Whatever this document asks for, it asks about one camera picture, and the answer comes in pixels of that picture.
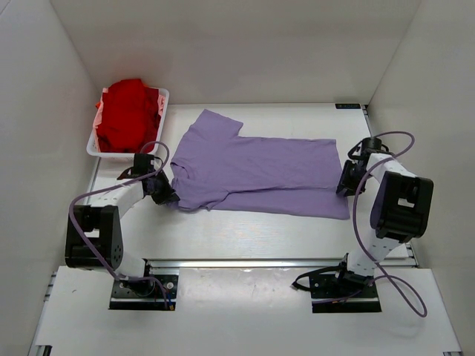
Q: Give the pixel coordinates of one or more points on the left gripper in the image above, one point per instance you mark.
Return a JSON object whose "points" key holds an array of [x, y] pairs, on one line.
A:
{"points": [[168, 195]]}

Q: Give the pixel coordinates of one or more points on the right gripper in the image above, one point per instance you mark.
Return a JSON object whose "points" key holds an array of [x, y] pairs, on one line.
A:
{"points": [[351, 188]]}

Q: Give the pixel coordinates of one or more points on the purple t-shirt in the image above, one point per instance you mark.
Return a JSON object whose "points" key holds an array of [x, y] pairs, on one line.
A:
{"points": [[215, 168]]}

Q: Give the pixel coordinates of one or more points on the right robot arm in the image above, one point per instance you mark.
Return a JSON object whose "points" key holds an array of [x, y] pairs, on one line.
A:
{"points": [[400, 212]]}

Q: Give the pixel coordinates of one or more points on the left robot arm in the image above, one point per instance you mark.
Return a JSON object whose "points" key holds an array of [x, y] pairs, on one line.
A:
{"points": [[94, 233]]}

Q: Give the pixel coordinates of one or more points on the black label on table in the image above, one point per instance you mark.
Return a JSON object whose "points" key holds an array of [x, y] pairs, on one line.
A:
{"points": [[347, 106]]}

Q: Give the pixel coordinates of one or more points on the red t-shirt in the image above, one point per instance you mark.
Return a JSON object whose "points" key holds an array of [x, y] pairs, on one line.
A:
{"points": [[129, 117]]}

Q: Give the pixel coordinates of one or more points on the white plastic basket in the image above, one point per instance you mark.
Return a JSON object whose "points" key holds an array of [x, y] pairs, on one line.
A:
{"points": [[92, 145]]}

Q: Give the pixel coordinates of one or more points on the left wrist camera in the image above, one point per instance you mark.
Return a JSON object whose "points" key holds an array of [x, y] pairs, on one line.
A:
{"points": [[142, 164]]}

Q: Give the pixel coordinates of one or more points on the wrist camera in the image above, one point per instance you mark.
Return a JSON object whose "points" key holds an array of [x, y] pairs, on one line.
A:
{"points": [[367, 146], [142, 164]]}

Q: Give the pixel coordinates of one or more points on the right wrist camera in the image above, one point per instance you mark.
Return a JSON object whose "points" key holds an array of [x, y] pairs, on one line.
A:
{"points": [[367, 146]]}

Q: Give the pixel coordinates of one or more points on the aluminium rail front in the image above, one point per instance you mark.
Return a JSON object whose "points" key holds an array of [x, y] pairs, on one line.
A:
{"points": [[249, 263]]}

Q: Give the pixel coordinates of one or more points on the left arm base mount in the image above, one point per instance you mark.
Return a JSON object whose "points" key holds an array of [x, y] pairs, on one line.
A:
{"points": [[147, 295]]}

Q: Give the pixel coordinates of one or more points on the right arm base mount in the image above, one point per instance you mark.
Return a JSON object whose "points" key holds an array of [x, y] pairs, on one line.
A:
{"points": [[334, 290]]}

